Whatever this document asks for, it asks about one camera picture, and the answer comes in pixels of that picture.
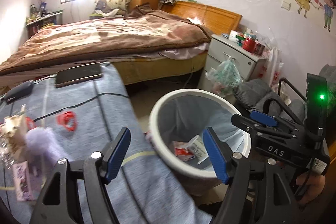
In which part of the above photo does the white foam fruit net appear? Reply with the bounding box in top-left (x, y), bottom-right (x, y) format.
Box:
top-left (25, 127), bottom-right (59, 164)

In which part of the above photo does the pink small carton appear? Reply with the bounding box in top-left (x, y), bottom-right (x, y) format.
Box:
top-left (12, 161), bottom-right (35, 202)

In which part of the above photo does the canvas tote bag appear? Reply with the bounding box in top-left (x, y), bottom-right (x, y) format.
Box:
top-left (1, 105), bottom-right (28, 165)

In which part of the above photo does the white round trash bin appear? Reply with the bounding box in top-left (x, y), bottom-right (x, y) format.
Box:
top-left (149, 89), bottom-right (251, 196)

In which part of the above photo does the person right hand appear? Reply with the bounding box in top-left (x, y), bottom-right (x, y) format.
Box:
top-left (298, 173), bottom-right (326, 205)

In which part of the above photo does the black office chair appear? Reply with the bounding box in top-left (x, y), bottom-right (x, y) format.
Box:
top-left (260, 78), bottom-right (326, 135)

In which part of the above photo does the grey chair cushion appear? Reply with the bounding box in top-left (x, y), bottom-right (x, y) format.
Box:
top-left (233, 79), bottom-right (306, 122)

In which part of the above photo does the blue checked table cloth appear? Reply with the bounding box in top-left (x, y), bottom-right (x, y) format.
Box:
top-left (1, 63), bottom-right (211, 223)

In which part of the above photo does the red white plastic bag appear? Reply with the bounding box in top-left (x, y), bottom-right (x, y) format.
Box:
top-left (259, 47), bottom-right (284, 87)

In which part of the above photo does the white bedside cabinet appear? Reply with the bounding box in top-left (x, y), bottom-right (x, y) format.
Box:
top-left (204, 35), bottom-right (266, 81)

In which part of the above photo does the green printed plastic bag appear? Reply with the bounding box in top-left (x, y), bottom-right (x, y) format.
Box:
top-left (206, 57), bottom-right (243, 97)

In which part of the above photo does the dark red tin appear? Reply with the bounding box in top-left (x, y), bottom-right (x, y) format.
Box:
top-left (254, 42), bottom-right (265, 56)

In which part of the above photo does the red jar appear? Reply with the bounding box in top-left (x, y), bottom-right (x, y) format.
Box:
top-left (242, 36), bottom-right (256, 53)

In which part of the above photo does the black smartphone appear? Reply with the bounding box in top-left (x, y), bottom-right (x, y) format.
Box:
top-left (55, 63), bottom-right (102, 88)

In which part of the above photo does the wooden headboard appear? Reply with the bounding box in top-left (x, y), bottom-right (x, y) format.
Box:
top-left (161, 1), bottom-right (242, 35)

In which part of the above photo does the dark glasses case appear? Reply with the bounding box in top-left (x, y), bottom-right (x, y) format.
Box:
top-left (2, 80), bottom-right (34, 104)

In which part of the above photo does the bed with brown blanket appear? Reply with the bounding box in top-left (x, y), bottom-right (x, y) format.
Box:
top-left (1, 3), bottom-right (212, 90)

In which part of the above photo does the teddy bear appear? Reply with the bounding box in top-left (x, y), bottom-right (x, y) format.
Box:
top-left (95, 0), bottom-right (112, 14)

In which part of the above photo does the cluttered side shelf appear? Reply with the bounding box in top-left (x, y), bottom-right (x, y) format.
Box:
top-left (26, 2), bottom-right (63, 38)

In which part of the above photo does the cartoon couple wall sticker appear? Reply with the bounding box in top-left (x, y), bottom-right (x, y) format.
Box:
top-left (295, 0), bottom-right (335, 32)

